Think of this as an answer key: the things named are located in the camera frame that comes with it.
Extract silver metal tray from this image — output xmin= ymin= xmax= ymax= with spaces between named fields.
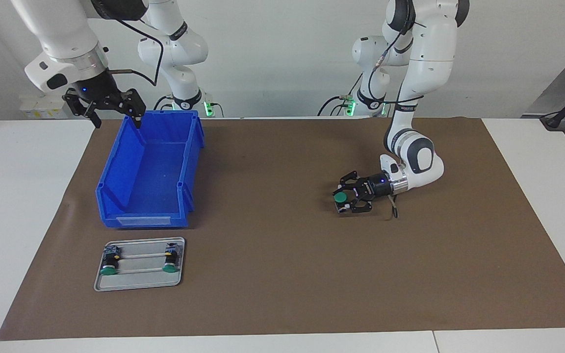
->
xmin=93 ymin=237 xmax=186 ymax=293

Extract white power strip box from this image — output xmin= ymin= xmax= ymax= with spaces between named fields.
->
xmin=19 ymin=95 xmax=67 ymax=119

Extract brown paper table mat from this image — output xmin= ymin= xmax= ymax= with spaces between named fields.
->
xmin=0 ymin=117 xmax=565 ymax=341

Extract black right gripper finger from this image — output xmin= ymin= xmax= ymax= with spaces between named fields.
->
xmin=116 ymin=89 xmax=147 ymax=129
xmin=63 ymin=88 xmax=103 ymax=129

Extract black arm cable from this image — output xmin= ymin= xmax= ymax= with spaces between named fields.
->
xmin=108 ymin=15 xmax=164 ymax=88
xmin=368 ymin=15 xmax=428 ymax=220

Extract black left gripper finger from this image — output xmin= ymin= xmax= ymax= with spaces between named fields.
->
xmin=340 ymin=171 xmax=367 ymax=189
xmin=351 ymin=196 xmax=374 ymax=214

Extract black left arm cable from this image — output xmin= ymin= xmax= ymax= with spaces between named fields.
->
xmin=368 ymin=15 xmax=428 ymax=220

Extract green push button switch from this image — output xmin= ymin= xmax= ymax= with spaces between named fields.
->
xmin=333 ymin=191 xmax=352 ymax=214
xmin=161 ymin=242 xmax=181 ymax=274
xmin=100 ymin=246 xmax=121 ymax=276

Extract blue plastic storage bin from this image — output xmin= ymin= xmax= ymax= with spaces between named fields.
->
xmin=95 ymin=110 xmax=205 ymax=230

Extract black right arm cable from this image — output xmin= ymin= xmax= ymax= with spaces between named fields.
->
xmin=108 ymin=15 xmax=164 ymax=88

